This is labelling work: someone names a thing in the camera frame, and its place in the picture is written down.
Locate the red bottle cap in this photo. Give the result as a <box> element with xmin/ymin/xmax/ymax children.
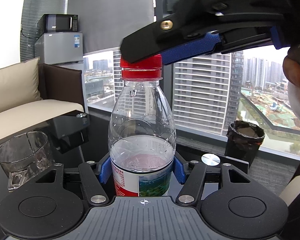
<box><xmin>120</xmin><ymin>54</ymin><xmax>162</xmax><ymax>81</ymax></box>

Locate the clear plastic water bottle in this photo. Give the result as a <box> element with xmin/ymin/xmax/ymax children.
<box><xmin>108</xmin><ymin>80</ymin><xmax>176</xmax><ymax>197</ymax></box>

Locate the grey roller window blind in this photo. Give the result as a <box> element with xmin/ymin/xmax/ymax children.
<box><xmin>68</xmin><ymin>0</ymin><xmax>154</xmax><ymax>54</ymax></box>

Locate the large beige back cushion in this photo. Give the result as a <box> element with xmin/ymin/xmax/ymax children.
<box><xmin>0</xmin><ymin>58</ymin><xmax>42</xmax><ymax>113</ymax></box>

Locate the black trash bin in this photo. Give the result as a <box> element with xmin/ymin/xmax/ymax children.
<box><xmin>225</xmin><ymin>120</ymin><xmax>265</xmax><ymax>167</ymax></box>

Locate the silver refrigerator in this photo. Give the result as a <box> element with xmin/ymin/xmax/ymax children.
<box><xmin>34</xmin><ymin>32</ymin><xmax>88</xmax><ymax>112</ymax></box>

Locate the person's right hand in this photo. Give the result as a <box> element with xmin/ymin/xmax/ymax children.
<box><xmin>283</xmin><ymin>45</ymin><xmax>300</xmax><ymax>119</ymax></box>

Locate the beige sofa with brown frame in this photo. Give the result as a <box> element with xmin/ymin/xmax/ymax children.
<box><xmin>0</xmin><ymin>58</ymin><xmax>85</xmax><ymax>141</ymax></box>

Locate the black microwave oven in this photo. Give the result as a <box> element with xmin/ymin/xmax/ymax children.
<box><xmin>37</xmin><ymin>14</ymin><xmax>78</xmax><ymax>34</ymax></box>

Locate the clear glass mug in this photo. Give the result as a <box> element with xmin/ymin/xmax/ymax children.
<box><xmin>0</xmin><ymin>131</ymin><xmax>55</xmax><ymax>191</ymax></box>

